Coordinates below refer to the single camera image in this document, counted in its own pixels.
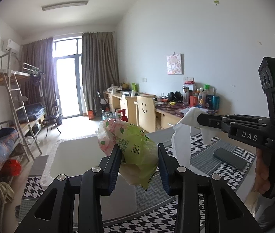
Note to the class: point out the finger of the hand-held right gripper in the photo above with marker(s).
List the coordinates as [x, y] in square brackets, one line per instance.
[210, 122]
[246, 117]

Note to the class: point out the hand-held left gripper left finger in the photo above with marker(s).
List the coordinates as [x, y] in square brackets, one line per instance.
[114, 172]

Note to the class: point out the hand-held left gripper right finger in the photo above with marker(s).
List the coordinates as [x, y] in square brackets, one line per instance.
[164, 172]

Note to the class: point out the green printed plastic bag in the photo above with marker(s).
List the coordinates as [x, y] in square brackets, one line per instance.
[132, 150]

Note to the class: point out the white tissue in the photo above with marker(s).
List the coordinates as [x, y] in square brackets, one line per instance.
[182, 140]

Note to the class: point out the white foam box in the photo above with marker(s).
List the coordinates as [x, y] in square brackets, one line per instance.
[79, 155]

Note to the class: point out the person's right forearm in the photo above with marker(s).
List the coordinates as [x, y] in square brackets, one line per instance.
[268, 213]

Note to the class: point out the person's right hand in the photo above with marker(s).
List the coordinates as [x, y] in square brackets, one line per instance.
[261, 170]

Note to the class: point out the teal canister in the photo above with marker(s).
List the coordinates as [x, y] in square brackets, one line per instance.
[215, 102]

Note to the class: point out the dark blue canister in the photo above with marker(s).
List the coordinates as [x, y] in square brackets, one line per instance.
[208, 102]

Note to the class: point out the red box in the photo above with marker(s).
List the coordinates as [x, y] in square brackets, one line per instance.
[192, 101]

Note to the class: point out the printed papers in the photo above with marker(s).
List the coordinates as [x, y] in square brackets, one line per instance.
[184, 111]

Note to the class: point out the clear tumbler with dark lid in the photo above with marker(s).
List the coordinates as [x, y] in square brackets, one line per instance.
[185, 95]

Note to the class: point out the houndstooth tablecloth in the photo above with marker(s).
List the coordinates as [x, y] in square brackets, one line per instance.
[201, 161]

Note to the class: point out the black phone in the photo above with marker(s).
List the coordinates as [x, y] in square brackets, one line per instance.
[229, 159]

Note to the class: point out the black headphones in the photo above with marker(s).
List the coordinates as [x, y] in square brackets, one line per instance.
[175, 96]

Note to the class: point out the wooden chair with smiley face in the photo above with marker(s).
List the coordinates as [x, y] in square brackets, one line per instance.
[144, 121]

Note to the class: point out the pale plastic bucket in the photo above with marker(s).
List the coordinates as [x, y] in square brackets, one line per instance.
[108, 115]

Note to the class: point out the wooden desk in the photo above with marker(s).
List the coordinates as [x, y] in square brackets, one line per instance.
[127, 104]

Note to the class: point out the dark trolley bag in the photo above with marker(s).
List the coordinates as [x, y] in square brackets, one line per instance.
[100, 102]

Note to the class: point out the black folding chair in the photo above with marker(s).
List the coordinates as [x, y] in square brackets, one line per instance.
[52, 120]

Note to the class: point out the green paper bag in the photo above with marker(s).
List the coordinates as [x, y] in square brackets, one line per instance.
[134, 87]

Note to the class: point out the dark yellow bag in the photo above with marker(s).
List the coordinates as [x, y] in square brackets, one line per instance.
[124, 85]

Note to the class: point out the small metal bunk bed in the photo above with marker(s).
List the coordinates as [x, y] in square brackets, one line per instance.
[38, 111]

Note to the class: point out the glass balcony door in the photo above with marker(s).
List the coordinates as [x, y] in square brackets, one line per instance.
[67, 85]

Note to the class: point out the dark blue mattress bedding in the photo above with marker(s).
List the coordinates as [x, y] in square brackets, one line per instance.
[34, 111]

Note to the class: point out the wide brown curtain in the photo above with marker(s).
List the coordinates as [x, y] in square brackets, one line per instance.
[100, 72]

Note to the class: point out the red plastic bag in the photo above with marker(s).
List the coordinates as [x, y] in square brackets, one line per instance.
[12, 167]

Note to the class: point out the beige cloth bundle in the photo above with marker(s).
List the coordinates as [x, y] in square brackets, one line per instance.
[4, 191]

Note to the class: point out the large metal bunk bed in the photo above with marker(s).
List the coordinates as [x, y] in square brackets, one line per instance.
[13, 106]

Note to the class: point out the hanging dark clothes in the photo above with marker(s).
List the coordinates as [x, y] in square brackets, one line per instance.
[35, 81]

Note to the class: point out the narrow brown curtain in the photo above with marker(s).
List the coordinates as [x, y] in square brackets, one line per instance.
[38, 63]

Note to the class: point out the white air conditioner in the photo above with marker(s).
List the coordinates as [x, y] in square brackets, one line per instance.
[10, 45]

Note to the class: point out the wall poster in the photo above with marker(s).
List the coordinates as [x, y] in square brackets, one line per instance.
[174, 64]

